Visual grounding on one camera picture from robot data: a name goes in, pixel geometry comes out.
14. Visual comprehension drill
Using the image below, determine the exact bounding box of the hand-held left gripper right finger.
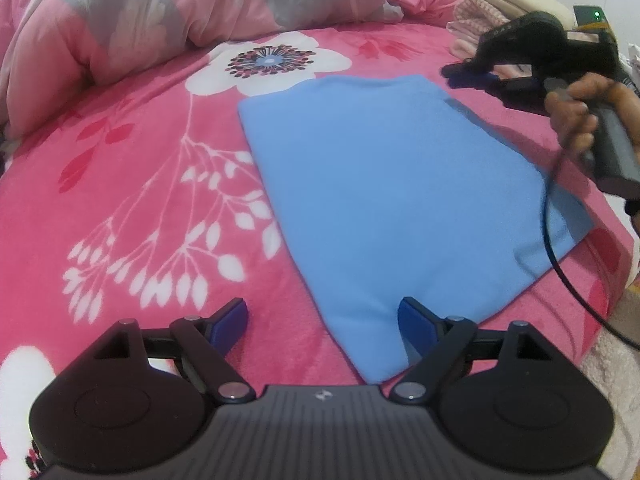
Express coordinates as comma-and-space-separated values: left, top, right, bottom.
389, 297, 556, 402

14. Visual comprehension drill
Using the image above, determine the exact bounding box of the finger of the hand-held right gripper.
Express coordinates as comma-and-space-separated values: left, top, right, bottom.
500, 74, 545, 93
442, 59, 501, 87

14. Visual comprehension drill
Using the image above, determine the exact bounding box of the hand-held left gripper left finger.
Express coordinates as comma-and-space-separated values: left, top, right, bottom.
95, 298, 256, 405

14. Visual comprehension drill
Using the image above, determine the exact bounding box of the blue t-shirt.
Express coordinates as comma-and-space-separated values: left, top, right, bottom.
237, 75, 596, 385

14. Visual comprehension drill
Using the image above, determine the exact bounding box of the person's right hand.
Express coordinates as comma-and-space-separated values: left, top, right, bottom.
544, 72, 640, 161

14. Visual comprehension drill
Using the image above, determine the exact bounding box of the white folded cloth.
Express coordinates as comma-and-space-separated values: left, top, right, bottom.
621, 42, 640, 81

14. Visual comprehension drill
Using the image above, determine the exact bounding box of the pink floral fleece blanket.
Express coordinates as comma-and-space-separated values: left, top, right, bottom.
0, 20, 633, 476

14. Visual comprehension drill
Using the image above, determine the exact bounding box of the pink grey floral quilt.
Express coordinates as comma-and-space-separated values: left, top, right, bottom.
0, 0, 468, 141

